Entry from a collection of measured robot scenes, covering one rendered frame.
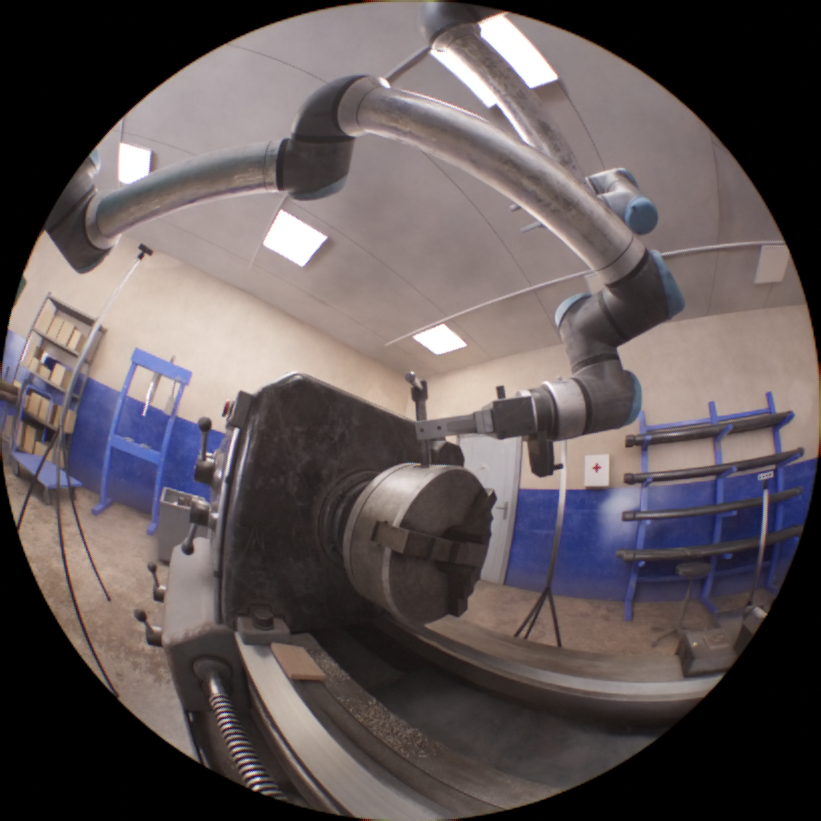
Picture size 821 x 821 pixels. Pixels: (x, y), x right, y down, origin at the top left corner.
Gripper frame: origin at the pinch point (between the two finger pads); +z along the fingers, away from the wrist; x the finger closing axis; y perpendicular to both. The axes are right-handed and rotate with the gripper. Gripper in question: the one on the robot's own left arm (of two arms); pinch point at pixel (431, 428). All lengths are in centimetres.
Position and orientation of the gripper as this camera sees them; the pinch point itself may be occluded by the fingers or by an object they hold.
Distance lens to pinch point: 37.0
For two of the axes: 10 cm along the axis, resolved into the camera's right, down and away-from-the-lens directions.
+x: -1.7, -0.6, -9.8
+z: -9.8, 1.4, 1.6
